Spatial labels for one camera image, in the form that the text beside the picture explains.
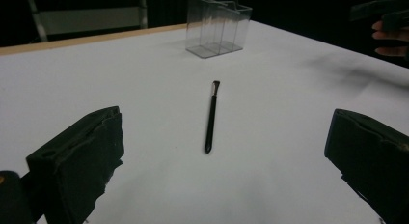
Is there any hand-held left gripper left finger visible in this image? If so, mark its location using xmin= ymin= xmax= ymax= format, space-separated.
xmin=25 ymin=105 xmax=125 ymax=224

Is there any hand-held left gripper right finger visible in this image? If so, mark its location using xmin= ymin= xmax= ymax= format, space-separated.
xmin=323 ymin=108 xmax=409 ymax=224

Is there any black pen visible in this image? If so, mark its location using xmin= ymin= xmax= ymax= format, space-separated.
xmin=204 ymin=80 xmax=221 ymax=154

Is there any clear acrylic organizer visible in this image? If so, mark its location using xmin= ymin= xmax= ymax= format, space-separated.
xmin=184 ymin=0 xmax=254 ymax=60

